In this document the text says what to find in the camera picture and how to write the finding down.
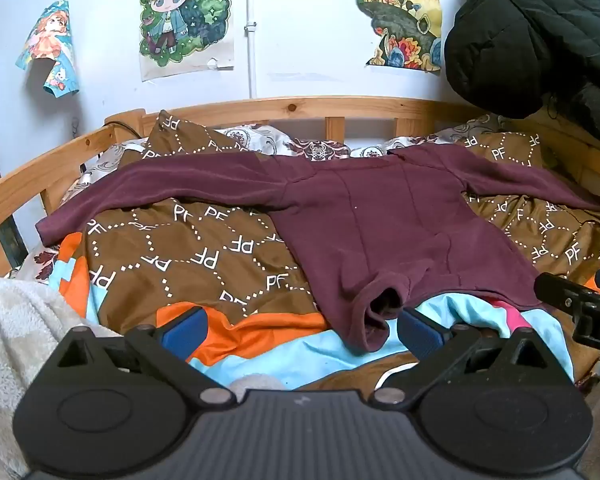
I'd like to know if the orange and blue blanket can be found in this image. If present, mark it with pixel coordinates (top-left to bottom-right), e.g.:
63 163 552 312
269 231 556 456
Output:
50 232 576 393

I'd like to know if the maroon sweater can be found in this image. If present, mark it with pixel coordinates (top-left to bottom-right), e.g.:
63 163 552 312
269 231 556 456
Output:
35 144 600 353

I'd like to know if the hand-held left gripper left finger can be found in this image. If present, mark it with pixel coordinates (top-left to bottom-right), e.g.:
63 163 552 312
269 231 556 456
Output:
55 306 237 411

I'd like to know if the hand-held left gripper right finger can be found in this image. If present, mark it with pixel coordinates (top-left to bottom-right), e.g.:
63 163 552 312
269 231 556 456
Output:
372 307 548 408

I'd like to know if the brown printed blanket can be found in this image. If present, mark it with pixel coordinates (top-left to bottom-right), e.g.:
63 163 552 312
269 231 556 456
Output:
82 110 600 391

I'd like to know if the white wall pipe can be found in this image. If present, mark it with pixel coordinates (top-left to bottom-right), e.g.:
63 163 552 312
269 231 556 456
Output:
244 0 259 99

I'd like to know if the curled cartoon poster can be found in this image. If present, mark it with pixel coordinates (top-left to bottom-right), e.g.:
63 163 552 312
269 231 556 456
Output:
15 0 81 98

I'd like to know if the black cable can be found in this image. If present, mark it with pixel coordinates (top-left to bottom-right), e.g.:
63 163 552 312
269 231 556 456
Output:
104 120 147 139

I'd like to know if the floral patterned bedsheet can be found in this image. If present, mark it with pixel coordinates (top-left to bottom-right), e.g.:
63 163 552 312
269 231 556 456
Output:
7 115 521 286

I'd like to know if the white fluffy blanket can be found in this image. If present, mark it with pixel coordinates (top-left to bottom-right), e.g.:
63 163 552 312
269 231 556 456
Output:
0 275 122 480

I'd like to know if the black padded jacket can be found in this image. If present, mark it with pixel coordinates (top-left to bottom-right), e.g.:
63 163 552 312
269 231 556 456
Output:
444 0 600 143

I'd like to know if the blond cartoon figure poster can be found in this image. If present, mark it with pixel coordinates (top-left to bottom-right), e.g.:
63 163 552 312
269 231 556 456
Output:
139 0 236 82

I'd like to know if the wooden bed frame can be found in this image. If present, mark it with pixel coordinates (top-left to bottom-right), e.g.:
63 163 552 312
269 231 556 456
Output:
0 96 600 278

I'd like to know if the painted landscape poster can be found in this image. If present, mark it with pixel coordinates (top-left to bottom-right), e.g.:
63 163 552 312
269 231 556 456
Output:
354 0 443 76

